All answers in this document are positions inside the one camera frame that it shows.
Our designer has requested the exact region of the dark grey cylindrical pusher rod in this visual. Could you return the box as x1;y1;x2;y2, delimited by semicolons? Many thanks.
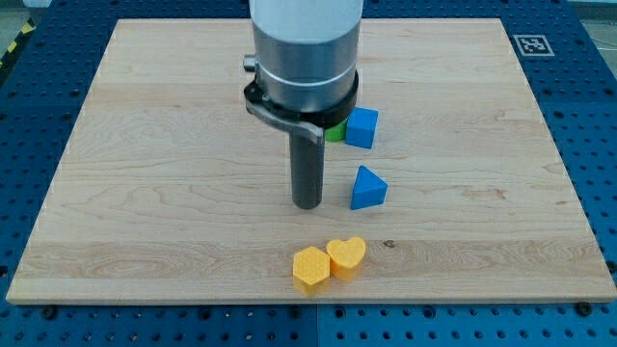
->
289;135;325;209

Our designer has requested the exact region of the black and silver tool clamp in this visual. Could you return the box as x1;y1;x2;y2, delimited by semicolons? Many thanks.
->
243;72;360;146

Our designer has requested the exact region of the blue triangle block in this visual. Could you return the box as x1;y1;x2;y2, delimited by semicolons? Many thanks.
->
350;165;389;210

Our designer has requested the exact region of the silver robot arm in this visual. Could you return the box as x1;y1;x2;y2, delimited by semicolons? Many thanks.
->
244;0;363;209

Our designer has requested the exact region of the blue cube block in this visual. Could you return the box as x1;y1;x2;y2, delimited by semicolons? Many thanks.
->
345;107;379;149

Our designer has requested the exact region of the green block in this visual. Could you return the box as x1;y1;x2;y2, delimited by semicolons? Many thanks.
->
325;119;348;143

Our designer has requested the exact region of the yellow heart block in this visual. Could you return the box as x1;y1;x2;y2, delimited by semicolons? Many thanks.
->
326;236;366;281

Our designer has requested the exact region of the yellow hexagon block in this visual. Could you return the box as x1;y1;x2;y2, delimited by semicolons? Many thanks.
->
292;246;331;297

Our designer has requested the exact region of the wooden board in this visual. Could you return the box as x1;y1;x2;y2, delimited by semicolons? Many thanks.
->
7;18;616;305

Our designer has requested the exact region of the white fiducial marker tag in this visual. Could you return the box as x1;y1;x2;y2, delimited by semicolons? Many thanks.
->
513;34;554;57

